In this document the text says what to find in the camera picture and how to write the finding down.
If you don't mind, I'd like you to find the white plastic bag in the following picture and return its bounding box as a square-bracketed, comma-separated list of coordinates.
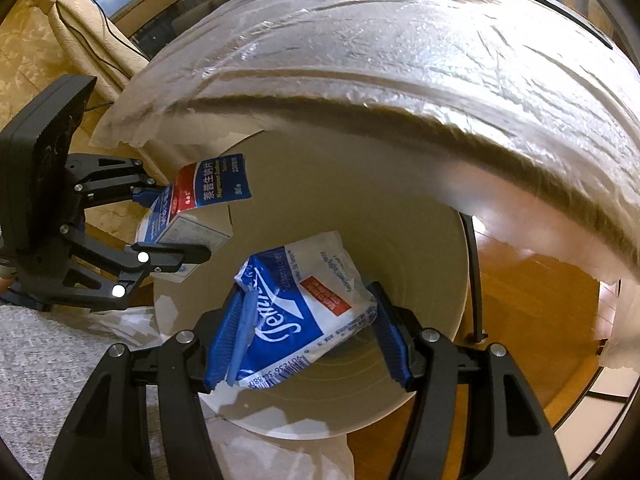
[92, 305, 357, 480]

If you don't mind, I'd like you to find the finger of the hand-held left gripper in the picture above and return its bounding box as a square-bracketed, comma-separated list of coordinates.
[65, 154, 173, 208]
[30, 225, 212, 313]

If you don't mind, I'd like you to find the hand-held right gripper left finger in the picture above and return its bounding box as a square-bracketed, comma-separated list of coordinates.
[42, 287, 251, 480]

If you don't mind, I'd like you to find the grey rug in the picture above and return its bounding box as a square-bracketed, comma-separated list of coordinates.
[0, 305, 166, 480]

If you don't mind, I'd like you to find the long black cable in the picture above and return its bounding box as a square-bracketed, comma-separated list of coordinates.
[65, 0, 151, 61]

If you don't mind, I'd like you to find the beige curtain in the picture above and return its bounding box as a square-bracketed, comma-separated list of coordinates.
[30, 0, 151, 96]

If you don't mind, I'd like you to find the blue white medicine box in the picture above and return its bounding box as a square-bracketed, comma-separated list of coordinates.
[136, 154, 255, 277]

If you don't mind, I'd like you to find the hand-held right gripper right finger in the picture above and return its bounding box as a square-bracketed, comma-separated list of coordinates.
[365, 281, 571, 480]

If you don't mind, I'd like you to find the beige round trash bin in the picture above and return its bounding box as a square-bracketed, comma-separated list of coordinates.
[152, 127, 483, 433]

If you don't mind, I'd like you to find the wooden framed window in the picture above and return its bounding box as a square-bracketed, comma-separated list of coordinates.
[107, 0, 241, 56]

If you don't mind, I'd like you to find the blue white tissue packet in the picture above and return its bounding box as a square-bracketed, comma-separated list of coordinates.
[207, 231, 379, 395]

